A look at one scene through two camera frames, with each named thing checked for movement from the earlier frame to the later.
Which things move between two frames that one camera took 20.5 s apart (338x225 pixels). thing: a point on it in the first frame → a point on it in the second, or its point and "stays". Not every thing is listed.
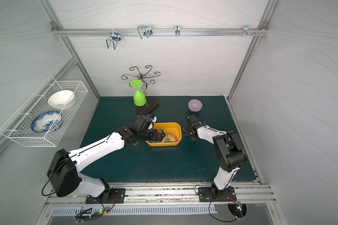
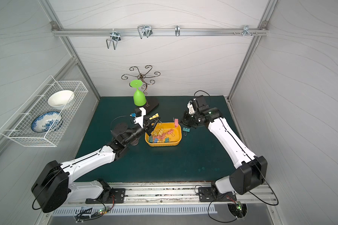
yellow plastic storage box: [173, 134] stays
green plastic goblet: [139, 99] stays
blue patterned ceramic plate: [47, 122] stays
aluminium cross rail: [160, 32] stays
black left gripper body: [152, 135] → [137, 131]
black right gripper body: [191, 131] → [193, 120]
